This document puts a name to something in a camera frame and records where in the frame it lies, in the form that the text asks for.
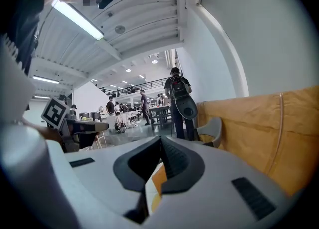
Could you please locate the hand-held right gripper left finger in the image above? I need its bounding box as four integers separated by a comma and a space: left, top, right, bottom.
47, 135, 162, 224

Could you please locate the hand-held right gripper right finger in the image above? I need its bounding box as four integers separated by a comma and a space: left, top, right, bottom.
142, 135, 292, 229

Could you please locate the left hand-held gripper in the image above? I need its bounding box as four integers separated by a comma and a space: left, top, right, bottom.
41, 97, 110, 153

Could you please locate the person's left forearm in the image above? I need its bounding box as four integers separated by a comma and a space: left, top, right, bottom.
24, 120, 63, 144

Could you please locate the white round beanbag chair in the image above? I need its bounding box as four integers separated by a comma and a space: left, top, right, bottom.
145, 173, 162, 216

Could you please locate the large orange wrapped sofa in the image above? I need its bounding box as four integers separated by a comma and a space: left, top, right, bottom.
196, 85, 319, 197

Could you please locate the black bag with yellow trim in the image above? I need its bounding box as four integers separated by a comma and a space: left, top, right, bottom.
114, 120, 128, 134

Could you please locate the long ceiling tube light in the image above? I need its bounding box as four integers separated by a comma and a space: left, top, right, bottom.
33, 75, 60, 84
51, 0, 105, 41

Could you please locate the grey shell chair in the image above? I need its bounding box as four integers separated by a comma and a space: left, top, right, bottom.
196, 117, 222, 149

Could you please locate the dark grey table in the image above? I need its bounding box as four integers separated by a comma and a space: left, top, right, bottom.
148, 106, 175, 131

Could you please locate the black balcony railing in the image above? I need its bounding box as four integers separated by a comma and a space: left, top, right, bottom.
99, 77, 172, 97

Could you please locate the grey rounded pod with hole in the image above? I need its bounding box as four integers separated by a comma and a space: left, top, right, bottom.
175, 96, 199, 120

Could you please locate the person's black printed T-shirt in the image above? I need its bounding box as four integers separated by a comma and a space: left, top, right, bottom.
7, 0, 50, 74

